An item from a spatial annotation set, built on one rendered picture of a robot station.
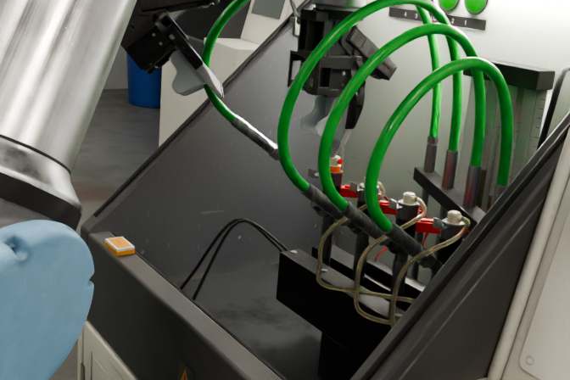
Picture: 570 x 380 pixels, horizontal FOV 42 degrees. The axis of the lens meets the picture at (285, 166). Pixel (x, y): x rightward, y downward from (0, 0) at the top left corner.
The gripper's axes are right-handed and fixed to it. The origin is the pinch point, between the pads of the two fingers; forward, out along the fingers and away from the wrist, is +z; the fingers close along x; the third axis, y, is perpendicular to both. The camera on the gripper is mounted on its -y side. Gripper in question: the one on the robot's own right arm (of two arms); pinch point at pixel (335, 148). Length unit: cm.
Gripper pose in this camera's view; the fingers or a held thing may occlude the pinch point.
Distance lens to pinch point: 110.5
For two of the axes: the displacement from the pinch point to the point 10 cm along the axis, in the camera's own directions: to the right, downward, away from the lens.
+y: -8.2, 0.8, -5.6
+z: -0.8, 9.6, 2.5
